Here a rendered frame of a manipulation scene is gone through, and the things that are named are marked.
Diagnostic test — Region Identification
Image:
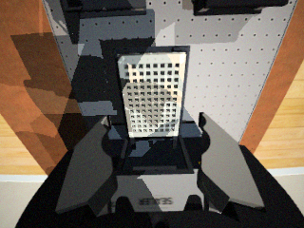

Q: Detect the white well plate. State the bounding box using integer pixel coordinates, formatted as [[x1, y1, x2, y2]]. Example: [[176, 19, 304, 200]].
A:
[[118, 52, 186, 137]]

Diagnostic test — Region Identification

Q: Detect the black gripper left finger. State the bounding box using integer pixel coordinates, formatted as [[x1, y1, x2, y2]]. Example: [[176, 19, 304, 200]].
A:
[[15, 115, 118, 228]]

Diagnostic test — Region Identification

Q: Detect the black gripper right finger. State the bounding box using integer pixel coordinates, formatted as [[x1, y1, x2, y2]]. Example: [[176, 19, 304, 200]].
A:
[[197, 112, 304, 228]]

